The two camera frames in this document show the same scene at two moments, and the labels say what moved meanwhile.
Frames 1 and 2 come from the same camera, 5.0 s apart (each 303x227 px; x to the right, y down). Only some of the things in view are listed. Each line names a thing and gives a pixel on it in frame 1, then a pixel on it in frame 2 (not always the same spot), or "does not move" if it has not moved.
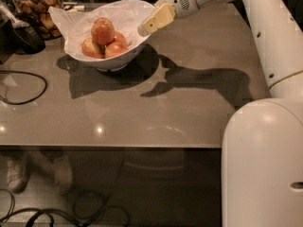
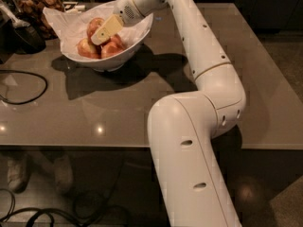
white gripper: x=179 y=0 -> x=125 y=8
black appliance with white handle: x=19 y=33 does not move
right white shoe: x=63 y=177 does not move
